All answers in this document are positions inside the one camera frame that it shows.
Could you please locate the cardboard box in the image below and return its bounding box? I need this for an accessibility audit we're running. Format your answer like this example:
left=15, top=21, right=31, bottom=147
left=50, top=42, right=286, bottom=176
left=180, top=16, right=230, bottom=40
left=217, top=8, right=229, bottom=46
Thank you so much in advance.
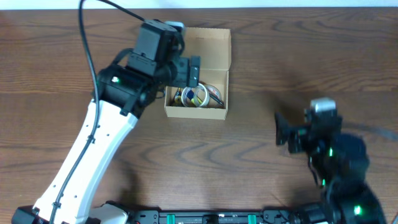
left=164, top=27, right=231, bottom=120

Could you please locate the white tape roll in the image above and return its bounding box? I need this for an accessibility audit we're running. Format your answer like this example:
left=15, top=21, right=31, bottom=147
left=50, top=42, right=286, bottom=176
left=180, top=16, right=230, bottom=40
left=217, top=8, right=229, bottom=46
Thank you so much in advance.
left=180, top=82, right=211, bottom=108

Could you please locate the yellow black correction tape dispenser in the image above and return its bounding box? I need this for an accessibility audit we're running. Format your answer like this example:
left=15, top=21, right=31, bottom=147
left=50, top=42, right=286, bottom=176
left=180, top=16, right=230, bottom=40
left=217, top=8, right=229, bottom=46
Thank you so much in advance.
left=172, top=88, right=183, bottom=106

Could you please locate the yellow highlighter pen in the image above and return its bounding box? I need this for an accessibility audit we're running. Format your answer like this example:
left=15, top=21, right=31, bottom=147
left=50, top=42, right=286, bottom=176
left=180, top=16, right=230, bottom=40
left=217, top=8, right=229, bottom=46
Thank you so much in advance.
left=187, top=91, right=202, bottom=107

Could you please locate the black ballpoint pen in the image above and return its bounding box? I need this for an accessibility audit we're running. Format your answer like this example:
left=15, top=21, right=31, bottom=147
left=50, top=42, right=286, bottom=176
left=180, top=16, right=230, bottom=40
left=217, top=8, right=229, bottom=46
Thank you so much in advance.
left=209, top=93, right=224, bottom=106

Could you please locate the clear tape roll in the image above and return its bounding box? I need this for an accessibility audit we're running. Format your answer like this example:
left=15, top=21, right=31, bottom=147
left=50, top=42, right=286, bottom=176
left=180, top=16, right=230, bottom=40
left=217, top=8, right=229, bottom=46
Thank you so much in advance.
left=205, top=85, right=224, bottom=108

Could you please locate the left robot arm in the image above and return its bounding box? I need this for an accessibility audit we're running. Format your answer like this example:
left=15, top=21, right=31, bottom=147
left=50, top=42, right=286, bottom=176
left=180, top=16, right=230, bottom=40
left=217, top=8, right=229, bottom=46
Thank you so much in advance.
left=11, top=49, right=201, bottom=224

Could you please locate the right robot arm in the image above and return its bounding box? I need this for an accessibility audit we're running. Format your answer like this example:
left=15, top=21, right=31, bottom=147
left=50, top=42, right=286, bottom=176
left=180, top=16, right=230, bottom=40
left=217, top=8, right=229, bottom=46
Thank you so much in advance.
left=274, top=110, right=386, bottom=223

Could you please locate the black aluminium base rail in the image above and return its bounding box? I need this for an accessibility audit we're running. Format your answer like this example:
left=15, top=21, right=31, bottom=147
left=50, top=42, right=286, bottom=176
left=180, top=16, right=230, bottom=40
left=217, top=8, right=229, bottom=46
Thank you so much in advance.
left=127, top=209, right=290, bottom=224

